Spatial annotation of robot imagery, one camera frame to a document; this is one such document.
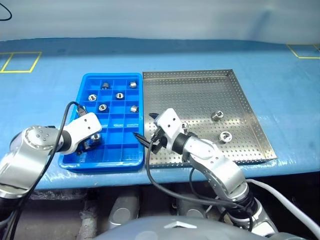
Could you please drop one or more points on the grey rounded robot leg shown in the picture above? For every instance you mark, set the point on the grey rounded robot leg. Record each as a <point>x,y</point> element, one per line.
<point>192,208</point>
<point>123,210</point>

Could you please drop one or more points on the grey robot torso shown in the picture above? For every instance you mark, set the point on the grey robot torso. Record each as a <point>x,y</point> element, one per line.
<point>155,228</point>

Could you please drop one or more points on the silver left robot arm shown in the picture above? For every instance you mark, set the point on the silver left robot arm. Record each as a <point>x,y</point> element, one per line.
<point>27,155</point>

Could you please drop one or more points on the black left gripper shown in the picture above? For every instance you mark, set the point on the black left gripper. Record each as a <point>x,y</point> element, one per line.
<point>83,148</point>

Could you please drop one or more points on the blue table cover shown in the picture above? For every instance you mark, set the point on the blue table cover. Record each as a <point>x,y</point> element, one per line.
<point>50,82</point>

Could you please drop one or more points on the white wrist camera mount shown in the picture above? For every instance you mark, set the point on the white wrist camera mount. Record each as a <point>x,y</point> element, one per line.
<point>82,127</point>
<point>170,125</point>

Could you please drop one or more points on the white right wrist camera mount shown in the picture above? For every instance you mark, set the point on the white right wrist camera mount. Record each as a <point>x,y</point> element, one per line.
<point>170,125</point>

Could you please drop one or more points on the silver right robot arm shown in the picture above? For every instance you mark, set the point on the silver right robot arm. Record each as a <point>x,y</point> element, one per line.
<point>215,165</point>

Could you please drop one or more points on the metal roller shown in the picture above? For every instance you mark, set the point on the metal roller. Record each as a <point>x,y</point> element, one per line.
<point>105,85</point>
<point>120,95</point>
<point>133,84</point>
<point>92,97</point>
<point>216,116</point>
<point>102,107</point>
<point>185,125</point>
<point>225,136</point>
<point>134,108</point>
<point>96,137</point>

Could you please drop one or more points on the yellow tape outline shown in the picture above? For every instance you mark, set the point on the yellow tape outline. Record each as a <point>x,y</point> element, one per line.
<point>300,57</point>
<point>17,71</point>

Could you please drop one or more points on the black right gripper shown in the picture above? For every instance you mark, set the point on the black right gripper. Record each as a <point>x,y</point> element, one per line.
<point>158,141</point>

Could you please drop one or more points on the perforated steel tray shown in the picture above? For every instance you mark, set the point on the perforated steel tray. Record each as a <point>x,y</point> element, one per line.
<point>200,100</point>

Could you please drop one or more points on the blue compartment tray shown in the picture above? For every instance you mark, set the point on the blue compartment tray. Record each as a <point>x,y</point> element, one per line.
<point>117,147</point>

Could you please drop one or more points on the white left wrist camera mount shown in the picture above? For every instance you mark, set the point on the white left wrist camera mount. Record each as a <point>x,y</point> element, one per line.
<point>82,127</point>

